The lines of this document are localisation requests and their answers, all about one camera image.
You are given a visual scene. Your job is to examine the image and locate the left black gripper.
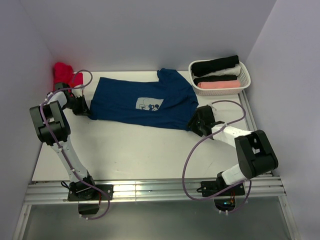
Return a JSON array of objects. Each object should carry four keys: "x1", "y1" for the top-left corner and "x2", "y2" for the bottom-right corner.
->
[{"x1": 63, "y1": 94, "x2": 93, "y2": 117}]

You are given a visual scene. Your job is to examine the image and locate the blue Mickey Mouse t-shirt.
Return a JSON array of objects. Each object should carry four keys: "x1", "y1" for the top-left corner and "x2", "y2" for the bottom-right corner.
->
[{"x1": 89, "y1": 68, "x2": 199, "y2": 131}]

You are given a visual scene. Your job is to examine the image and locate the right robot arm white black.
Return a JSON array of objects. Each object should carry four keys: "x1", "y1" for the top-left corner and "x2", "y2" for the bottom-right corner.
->
[{"x1": 188, "y1": 105, "x2": 279, "y2": 195}]

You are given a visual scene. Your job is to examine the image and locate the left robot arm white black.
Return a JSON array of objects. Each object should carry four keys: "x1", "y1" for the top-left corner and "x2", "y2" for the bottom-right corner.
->
[{"x1": 29, "y1": 82, "x2": 98, "y2": 200}]

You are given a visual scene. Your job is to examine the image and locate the red t-shirt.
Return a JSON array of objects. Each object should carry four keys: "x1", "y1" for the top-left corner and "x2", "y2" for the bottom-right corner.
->
[{"x1": 53, "y1": 62, "x2": 83, "y2": 90}]

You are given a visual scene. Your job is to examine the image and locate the lower black rolled shirt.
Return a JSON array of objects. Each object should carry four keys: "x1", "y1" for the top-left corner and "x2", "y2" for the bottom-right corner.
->
[{"x1": 193, "y1": 75, "x2": 238, "y2": 86}]

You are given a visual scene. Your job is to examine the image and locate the black rolled shirt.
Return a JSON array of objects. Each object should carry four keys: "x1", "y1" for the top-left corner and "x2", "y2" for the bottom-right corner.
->
[
  {"x1": 193, "y1": 75, "x2": 238, "y2": 86},
  {"x1": 191, "y1": 55, "x2": 240, "y2": 77}
]

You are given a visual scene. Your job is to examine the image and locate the pink rolled shirt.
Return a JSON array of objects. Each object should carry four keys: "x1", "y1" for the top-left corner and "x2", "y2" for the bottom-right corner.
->
[{"x1": 197, "y1": 80, "x2": 242, "y2": 89}]

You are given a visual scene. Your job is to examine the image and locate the white plastic basket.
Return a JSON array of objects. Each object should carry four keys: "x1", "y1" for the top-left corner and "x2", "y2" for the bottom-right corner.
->
[{"x1": 188, "y1": 59, "x2": 251, "y2": 96}]

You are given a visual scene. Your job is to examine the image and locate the top black rolled shirt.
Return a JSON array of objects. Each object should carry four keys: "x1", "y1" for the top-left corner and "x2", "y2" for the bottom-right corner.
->
[{"x1": 191, "y1": 55, "x2": 240, "y2": 77}]

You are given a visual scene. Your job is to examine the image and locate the white rolled shirt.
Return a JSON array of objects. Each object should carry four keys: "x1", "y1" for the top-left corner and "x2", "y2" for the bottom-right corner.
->
[{"x1": 205, "y1": 64, "x2": 242, "y2": 77}]

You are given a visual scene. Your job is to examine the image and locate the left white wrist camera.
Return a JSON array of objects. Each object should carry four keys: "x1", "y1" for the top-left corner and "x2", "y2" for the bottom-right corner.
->
[{"x1": 71, "y1": 84, "x2": 84, "y2": 98}]

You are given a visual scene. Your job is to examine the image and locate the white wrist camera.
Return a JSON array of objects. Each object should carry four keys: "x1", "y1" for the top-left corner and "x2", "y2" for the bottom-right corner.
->
[
  {"x1": 209, "y1": 103, "x2": 217, "y2": 116},
  {"x1": 71, "y1": 84, "x2": 84, "y2": 98}
]

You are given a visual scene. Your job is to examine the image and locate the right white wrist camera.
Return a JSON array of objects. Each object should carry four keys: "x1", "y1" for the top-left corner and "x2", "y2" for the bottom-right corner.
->
[{"x1": 209, "y1": 103, "x2": 217, "y2": 116}]

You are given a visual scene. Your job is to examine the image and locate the aluminium rail frame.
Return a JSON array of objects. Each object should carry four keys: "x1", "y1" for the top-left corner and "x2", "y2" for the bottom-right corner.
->
[{"x1": 12, "y1": 89, "x2": 301, "y2": 240}]

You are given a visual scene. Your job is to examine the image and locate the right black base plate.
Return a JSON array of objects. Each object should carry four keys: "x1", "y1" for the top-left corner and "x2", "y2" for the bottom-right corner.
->
[{"x1": 196, "y1": 180, "x2": 245, "y2": 198}]

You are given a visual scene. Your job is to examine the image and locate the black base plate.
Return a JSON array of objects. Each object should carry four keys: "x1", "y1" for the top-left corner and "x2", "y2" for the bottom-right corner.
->
[
  {"x1": 196, "y1": 180, "x2": 245, "y2": 198},
  {"x1": 67, "y1": 184, "x2": 114, "y2": 201}
]

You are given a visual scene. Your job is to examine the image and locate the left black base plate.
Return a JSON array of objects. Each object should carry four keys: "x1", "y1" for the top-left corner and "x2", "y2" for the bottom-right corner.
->
[{"x1": 67, "y1": 184, "x2": 114, "y2": 201}]

